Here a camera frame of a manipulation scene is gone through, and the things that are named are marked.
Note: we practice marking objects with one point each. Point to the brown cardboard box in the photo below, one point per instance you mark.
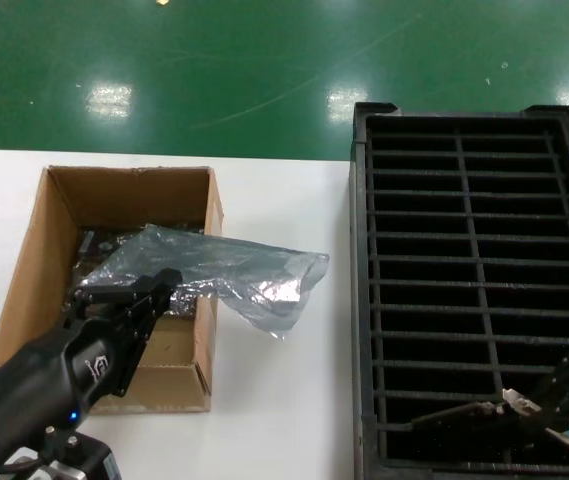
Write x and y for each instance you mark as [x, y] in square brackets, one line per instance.
[29, 280]

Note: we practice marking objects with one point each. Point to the grey antistatic bag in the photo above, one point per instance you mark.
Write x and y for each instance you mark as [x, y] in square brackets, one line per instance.
[224, 270]

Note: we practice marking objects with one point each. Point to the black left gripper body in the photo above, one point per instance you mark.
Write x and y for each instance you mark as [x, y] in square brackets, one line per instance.
[54, 380]

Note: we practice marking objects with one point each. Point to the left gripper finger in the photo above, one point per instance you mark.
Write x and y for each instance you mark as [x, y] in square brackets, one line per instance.
[156, 315]
[114, 300]

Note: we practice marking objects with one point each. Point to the graphics card with metal bracket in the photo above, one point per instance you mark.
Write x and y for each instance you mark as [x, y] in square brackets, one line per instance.
[519, 400]

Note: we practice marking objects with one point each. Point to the bagged graphics card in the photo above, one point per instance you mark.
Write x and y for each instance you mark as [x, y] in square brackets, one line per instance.
[184, 305]
[99, 242]

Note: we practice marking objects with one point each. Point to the black slotted plastic container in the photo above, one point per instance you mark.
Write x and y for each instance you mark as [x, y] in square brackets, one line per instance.
[469, 250]

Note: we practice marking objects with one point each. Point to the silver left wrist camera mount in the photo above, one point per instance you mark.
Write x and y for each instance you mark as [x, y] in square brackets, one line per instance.
[89, 455]

